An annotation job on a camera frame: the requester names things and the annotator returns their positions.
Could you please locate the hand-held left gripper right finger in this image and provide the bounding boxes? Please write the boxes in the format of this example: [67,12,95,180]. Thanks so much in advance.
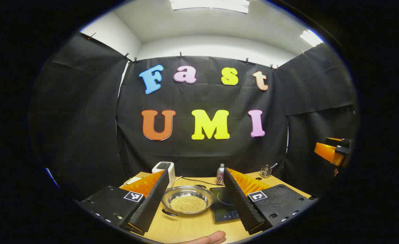
[223,167,319,235]

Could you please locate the black power cable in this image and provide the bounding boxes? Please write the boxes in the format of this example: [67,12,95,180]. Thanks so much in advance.
[182,176,217,186]

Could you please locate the stainless steel pot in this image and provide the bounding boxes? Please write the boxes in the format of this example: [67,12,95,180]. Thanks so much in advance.
[161,185,215,217]

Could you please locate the silver metal bottle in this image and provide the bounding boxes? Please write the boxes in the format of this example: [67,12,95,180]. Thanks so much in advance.
[216,163,226,186]

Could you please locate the small ceiling light panel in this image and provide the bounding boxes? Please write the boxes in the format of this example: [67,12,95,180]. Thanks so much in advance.
[300,30,323,47]

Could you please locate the white toaster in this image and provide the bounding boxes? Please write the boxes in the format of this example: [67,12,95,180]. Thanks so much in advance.
[152,162,176,188]

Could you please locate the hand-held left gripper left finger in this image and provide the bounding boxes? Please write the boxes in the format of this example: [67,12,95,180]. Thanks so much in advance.
[78,169,170,237]

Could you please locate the pile of yellow soybeans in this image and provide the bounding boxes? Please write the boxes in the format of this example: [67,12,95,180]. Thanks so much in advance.
[170,196,207,213]

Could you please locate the large ceiling light panel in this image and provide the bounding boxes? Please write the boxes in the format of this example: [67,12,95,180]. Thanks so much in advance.
[169,0,251,14]

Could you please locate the black induction cooktop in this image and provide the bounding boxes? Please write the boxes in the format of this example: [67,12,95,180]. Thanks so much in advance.
[210,187,241,223]

